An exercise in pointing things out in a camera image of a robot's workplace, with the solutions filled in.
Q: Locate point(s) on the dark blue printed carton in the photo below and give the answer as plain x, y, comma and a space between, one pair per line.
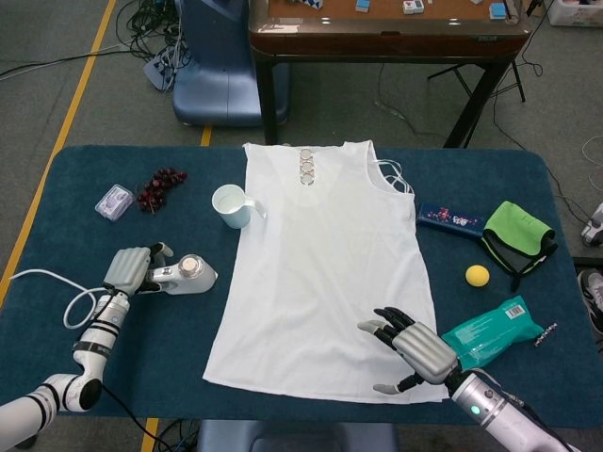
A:
447, 219

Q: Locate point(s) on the white handheld steamer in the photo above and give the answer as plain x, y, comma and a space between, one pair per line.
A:
193, 280

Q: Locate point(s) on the yellow ball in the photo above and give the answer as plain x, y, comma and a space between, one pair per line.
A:
477, 276

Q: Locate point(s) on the grey white device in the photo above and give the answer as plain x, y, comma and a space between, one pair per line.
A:
592, 230

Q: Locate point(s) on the teal wet wipes pack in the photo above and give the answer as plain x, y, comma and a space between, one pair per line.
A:
494, 329

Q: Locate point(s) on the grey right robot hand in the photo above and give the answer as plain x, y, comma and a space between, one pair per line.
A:
424, 350

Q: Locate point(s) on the white sleeveless top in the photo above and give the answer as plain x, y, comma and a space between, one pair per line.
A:
330, 235

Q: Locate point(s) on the black hair clip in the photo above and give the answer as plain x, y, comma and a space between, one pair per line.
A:
545, 334

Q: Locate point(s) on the grey sneaker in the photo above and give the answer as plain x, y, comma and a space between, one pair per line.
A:
592, 301

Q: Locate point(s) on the blue power strip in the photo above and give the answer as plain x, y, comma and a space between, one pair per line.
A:
158, 70

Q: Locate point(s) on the white red mahjong tile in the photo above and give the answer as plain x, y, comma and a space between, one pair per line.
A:
412, 5

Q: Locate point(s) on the dark red grape bunch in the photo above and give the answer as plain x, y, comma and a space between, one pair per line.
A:
158, 188

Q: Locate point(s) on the dark teal table cover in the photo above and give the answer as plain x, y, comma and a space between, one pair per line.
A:
165, 353

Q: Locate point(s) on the brown mahjong table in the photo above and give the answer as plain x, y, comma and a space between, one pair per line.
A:
386, 37

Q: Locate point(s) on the white box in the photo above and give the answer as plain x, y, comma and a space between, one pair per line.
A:
572, 9

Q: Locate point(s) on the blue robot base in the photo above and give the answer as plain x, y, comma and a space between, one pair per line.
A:
292, 435

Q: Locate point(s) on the blue mahjong tile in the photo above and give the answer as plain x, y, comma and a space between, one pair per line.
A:
362, 4
495, 11

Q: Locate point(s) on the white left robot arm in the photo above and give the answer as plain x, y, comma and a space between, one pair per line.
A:
94, 339

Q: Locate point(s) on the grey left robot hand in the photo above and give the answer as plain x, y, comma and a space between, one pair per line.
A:
127, 270

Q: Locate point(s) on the clear purple plastic box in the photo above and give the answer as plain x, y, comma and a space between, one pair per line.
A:
113, 203

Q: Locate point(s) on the green and black cloth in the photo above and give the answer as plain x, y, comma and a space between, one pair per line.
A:
513, 226

